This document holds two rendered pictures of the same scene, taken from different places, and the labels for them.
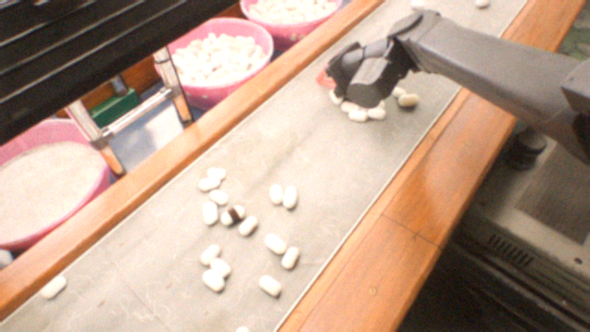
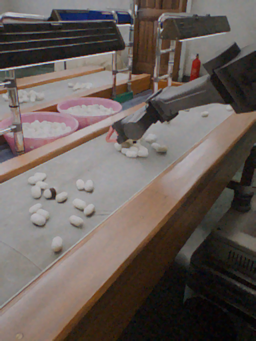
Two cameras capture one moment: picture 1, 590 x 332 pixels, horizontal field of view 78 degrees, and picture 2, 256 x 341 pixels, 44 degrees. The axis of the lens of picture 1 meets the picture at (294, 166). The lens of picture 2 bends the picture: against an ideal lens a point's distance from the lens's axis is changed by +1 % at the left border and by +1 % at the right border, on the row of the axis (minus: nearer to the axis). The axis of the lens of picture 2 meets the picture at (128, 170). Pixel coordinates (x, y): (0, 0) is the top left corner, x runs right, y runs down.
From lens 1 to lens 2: 0.36 m
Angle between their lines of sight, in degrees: 24
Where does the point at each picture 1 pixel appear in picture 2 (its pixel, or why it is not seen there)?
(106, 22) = (12, 43)
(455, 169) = (189, 172)
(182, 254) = (16, 211)
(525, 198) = (246, 226)
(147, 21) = (29, 49)
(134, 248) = not seen: outside the picture
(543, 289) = not seen: outside the picture
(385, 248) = (148, 201)
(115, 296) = not seen: outside the picture
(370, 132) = (139, 162)
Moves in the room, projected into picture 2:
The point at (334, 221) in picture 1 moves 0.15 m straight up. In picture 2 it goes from (117, 197) to (119, 140)
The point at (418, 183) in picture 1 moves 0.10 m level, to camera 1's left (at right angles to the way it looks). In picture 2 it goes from (167, 177) to (129, 179)
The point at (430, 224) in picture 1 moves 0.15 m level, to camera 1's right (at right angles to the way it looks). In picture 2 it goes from (175, 192) to (234, 189)
